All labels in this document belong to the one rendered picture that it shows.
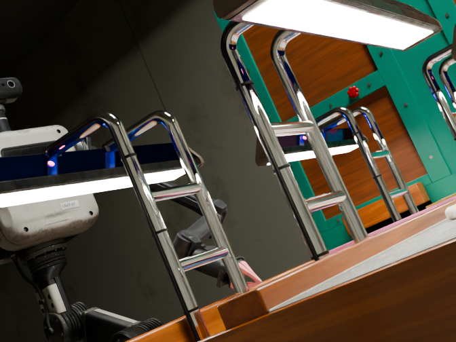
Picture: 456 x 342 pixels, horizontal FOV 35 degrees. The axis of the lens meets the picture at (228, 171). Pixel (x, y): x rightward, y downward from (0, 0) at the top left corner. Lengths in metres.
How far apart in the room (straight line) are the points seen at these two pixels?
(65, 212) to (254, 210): 3.18
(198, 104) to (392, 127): 3.02
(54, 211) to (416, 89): 1.25
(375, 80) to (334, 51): 0.19
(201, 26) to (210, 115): 0.65
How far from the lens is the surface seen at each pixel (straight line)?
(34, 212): 2.09
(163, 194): 1.17
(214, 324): 1.19
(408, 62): 2.55
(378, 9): 1.03
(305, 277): 0.80
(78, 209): 2.17
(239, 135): 5.19
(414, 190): 2.48
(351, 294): 0.65
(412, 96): 2.53
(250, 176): 5.18
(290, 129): 1.07
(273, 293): 0.74
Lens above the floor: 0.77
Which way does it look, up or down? 9 degrees up
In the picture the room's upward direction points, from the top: 23 degrees counter-clockwise
